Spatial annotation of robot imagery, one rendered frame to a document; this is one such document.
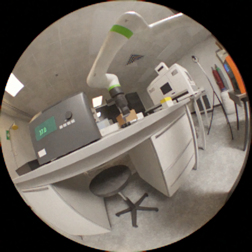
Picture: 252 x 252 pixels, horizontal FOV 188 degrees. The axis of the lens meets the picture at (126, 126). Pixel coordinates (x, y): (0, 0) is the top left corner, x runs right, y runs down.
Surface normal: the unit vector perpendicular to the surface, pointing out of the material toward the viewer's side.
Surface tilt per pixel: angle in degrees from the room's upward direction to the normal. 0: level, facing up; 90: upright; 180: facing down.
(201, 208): 0
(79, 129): 90
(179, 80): 90
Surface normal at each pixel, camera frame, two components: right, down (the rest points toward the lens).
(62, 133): 0.33, -0.15
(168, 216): -0.42, -0.91
